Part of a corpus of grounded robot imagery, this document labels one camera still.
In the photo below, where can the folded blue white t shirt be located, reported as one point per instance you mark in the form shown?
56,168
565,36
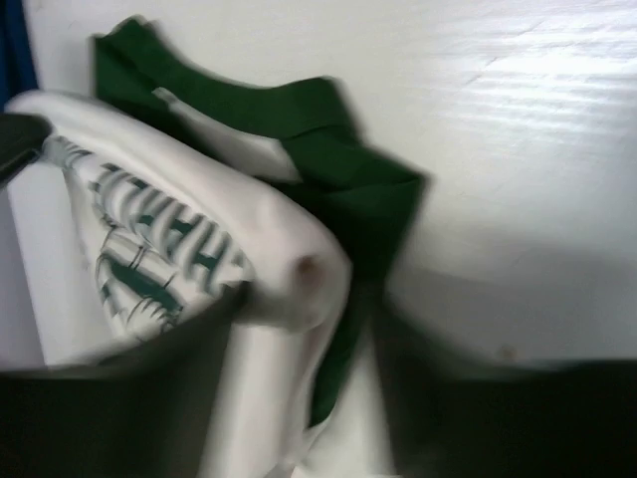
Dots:
17,71

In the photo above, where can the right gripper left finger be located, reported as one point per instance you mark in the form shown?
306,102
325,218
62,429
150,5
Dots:
138,411

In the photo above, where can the white and green t shirt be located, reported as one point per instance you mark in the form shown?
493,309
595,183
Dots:
182,188

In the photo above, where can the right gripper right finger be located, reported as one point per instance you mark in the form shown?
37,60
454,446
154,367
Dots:
451,415

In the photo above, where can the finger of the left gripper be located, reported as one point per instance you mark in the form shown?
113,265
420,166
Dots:
22,137

